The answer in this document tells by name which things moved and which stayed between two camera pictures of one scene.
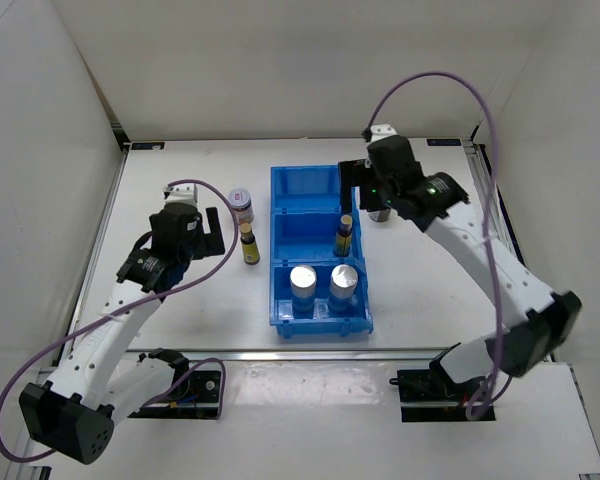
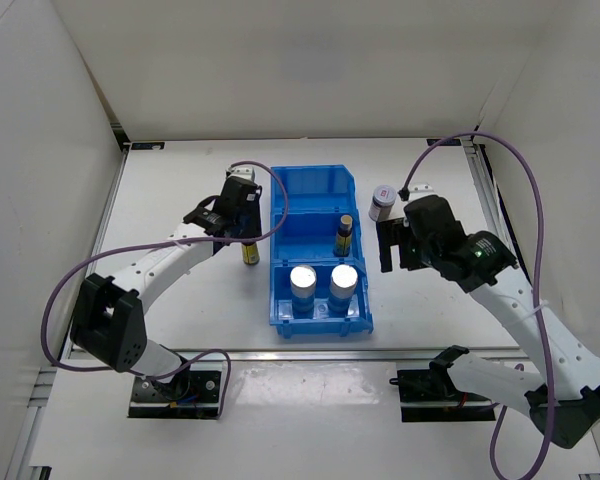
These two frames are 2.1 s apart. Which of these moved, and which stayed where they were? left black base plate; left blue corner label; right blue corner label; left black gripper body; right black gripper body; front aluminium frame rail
Moved: left black gripper body; right black gripper body
Stayed: left blue corner label; right blue corner label; front aluminium frame rail; left black base plate
